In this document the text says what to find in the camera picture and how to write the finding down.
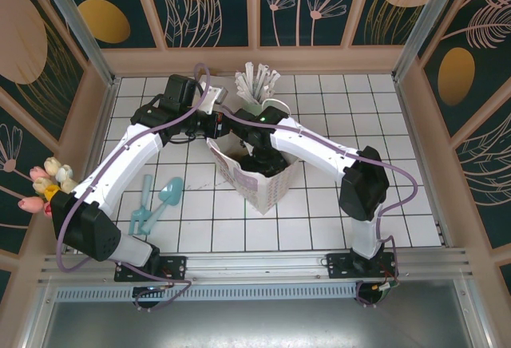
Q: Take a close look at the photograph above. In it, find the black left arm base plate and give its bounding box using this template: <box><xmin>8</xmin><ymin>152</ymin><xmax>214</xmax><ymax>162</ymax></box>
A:
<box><xmin>114</xmin><ymin>255</ymin><xmax>188</xmax><ymax>283</ymax></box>

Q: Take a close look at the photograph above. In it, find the black cable port with connectors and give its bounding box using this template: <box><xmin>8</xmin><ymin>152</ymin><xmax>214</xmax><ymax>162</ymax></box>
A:
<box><xmin>355</xmin><ymin>279</ymin><xmax>401</xmax><ymax>308</ymax></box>
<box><xmin>133</xmin><ymin>285</ymin><xmax>171</xmax><ymax>312</ymax></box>

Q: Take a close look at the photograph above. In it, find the teal toy rake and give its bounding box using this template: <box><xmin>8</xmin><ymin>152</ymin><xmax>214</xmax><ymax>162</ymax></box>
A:
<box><xmin>128</xmin><ymin>175</ymin><xmax>155</xmax><ymax>237</ymax></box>

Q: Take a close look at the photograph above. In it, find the aluminium mounting rail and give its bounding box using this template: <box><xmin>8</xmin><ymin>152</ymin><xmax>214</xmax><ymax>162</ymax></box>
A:
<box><xmin>38</xmin><ymin>247</ymin><xmax>476</xmax><ymax>285</ymax></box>

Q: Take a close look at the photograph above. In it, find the teal toy shovel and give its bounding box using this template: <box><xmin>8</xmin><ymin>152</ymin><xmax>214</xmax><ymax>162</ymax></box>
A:
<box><xmin>137</xmin><ymin>176</ymin><xmax>184</xmax><ymax>235</ymax></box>

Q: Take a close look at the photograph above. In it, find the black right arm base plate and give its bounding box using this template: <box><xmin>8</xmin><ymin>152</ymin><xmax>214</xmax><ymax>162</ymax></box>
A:
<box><xmin>326</xmin><ymin>251</ymin><xmax>400</xmax><ymax>281</ymax></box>

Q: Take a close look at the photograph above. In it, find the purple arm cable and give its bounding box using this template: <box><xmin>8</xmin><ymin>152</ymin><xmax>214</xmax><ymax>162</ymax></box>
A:
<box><xmin>57</xmin><ymin>62</ymin><xmax>212</xmax><ymax>311</ymax></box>
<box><xmin>221</xmin><ymin>106</ymin><xmax>418</xmax><ymax>308</ymax></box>

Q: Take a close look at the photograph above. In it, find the white printed paper bag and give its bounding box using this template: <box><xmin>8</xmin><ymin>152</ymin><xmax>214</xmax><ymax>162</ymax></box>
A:
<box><xmin>205</xmin><ymin>98</ymin><xmax>299</xmax><ymax>216</ymax></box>

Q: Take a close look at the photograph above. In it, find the brown cardboard box white top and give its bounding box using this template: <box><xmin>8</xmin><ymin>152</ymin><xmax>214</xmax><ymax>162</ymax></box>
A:
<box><xmin>196</xmin><ymin>67</ymin><xmax>243</xmax><ymax>113</ymax></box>

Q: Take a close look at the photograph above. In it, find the artificial tulip bouquet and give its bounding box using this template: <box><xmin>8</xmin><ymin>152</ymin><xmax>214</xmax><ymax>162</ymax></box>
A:
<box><xmin>18</xmin><ymin>156</ymin><xmax>77</xmax><ymax>221</ymax></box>

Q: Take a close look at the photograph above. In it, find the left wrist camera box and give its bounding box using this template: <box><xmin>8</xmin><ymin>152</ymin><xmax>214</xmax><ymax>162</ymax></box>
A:
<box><xmin>196</xmin><ymin>80</ymin><xmax>229</xmax><ymax>117</ymax></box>

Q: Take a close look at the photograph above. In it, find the grey slotted cable duct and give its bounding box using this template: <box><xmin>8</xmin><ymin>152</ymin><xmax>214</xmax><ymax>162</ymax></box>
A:
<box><xmin>53</xmin><ymin>283</ymin><xmax>360</xmax><ymax>304</ymax></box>

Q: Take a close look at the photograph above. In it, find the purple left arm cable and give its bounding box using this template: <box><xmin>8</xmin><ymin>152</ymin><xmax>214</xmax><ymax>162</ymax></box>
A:
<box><xmin>57</xmin><ymin>62</ymin><xmax>212</xmax><ymax>311</ymax></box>

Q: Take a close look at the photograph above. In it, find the aluminium frame post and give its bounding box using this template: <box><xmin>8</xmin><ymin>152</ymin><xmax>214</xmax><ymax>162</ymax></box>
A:
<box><xmin>34</xmin><ymin>0</ymin><xmax>117</xmax><ymax>88</ymax></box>
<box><xmin>393</xmin><ymin>0</ymin><xmax>468</xmax><ymax>82</ymax></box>

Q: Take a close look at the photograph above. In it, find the grey metal panel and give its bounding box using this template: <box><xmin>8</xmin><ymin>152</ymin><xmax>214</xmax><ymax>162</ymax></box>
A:
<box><xmin>23</xmin><ymin>279</ymin><xmax>492</xmax><ymax>348</ymax></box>

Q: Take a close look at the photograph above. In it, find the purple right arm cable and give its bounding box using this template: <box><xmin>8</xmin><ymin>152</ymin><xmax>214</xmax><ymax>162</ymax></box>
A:
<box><xmin>221</xmin><ymin>106</ymin><xmax>418</xmax><ymax>308</ymax></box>

